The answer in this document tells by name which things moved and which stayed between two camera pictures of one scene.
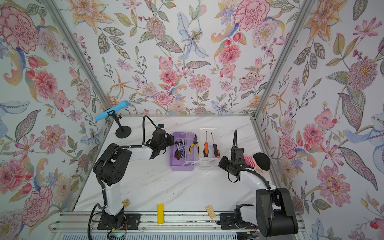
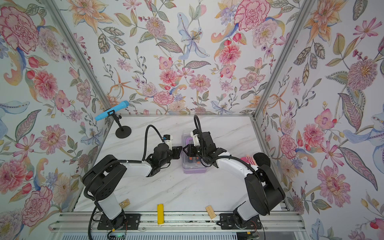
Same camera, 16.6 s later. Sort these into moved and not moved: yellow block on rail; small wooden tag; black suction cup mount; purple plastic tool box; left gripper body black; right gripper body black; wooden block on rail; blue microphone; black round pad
Moved: right gripper body black; left gripper body black; purple plastic tool box
Not moved: black suction cup mount; black round pad; blue microphone; wooden block on rail; small wooden tag; yellow block on rail
